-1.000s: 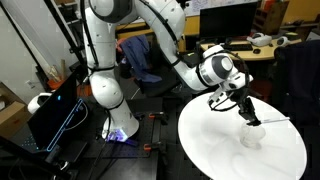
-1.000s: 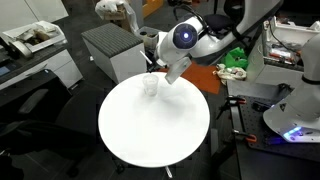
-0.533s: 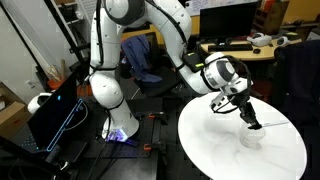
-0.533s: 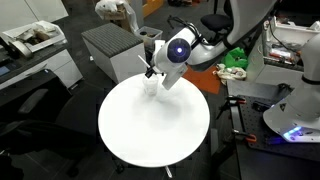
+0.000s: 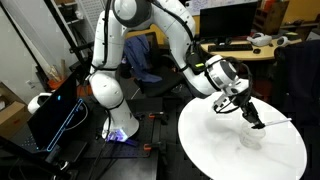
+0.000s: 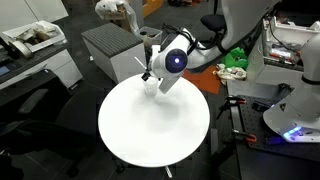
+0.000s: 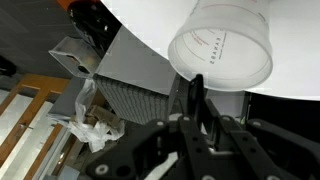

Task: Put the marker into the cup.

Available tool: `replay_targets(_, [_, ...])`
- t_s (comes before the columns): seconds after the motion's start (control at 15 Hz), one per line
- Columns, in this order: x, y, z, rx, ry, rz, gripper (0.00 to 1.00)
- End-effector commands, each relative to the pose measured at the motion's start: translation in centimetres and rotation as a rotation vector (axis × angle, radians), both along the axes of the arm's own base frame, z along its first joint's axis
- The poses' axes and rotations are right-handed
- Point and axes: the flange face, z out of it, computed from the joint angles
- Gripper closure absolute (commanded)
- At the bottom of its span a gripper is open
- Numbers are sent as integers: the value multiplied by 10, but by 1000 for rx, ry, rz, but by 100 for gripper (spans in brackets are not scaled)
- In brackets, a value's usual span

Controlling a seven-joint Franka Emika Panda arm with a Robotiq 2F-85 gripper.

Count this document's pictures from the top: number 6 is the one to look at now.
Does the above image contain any black clamp with orange tip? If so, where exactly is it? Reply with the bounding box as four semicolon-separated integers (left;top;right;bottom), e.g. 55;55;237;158
215;94;248;120
230;129;258;145

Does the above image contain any white crate with cables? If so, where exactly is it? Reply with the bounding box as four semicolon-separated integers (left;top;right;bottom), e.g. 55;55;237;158
260;16;320;73

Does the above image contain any green plastic bag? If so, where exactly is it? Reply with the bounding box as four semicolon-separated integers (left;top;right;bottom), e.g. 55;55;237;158
221;46;250;70

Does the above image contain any black stool seat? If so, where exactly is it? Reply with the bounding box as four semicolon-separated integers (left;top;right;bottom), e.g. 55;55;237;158
199;13;228;33

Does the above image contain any beige crumpled bag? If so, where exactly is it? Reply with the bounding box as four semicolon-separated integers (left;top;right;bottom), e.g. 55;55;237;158
215;62;248;82

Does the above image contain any white plastic bag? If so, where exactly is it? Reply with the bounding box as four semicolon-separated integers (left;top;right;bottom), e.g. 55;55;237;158
94;0;140;33

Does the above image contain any small black block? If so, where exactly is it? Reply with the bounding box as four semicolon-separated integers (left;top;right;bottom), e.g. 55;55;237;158
251;100;272;113

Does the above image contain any dark office chair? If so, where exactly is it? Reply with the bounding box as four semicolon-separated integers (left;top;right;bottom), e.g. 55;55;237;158
0;68;101;179

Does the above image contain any grey round disc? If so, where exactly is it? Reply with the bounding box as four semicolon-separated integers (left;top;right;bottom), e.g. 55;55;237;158
9;39;33;60

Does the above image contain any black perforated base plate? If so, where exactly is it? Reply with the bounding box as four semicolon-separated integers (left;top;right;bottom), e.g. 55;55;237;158
229;94;320;158

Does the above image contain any clear plastic cup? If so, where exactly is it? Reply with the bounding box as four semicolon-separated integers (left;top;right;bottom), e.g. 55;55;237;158
143;76;159;98

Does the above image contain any small grey bin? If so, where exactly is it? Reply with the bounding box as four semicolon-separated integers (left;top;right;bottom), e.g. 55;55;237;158
134;26;164;47

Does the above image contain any white tray with clutter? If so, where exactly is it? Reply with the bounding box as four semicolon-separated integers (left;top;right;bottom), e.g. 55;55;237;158
1;20;68;54

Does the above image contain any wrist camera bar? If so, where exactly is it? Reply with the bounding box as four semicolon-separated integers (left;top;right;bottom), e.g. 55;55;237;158
158;74;178;95

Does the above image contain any white cabinet with grey cushion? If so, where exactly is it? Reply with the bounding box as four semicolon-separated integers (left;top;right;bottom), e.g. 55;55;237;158
80;22;148;84

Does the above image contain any orange floor mat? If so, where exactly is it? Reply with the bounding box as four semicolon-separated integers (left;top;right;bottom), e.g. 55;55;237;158
181;65;224;96

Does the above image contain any white drawer desk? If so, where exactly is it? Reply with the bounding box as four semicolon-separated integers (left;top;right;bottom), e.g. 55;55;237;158
0;41;84;92

